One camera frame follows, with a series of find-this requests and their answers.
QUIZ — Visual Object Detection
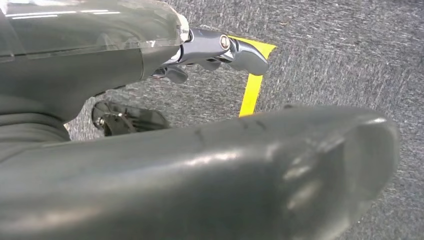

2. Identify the black robot foot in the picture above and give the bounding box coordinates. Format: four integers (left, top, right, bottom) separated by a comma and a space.
92, 100, 171, 137

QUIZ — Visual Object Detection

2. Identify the yellow floor tape square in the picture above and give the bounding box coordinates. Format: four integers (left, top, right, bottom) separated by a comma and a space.
228, 35, 277, 117

